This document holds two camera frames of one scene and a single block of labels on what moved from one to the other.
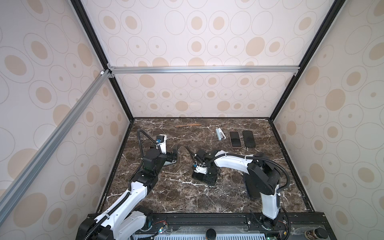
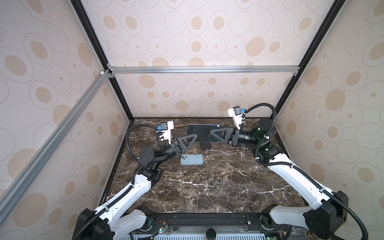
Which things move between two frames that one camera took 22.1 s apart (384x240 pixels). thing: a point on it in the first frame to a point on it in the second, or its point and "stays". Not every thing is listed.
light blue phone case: x=167 y=163 to x=192 y=159
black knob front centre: x=210 y=234 stays
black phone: x=253 y=191 to x=203 y=132
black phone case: x=204 y=177 to x=205 y=145
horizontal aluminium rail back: x=202 y=70 stays
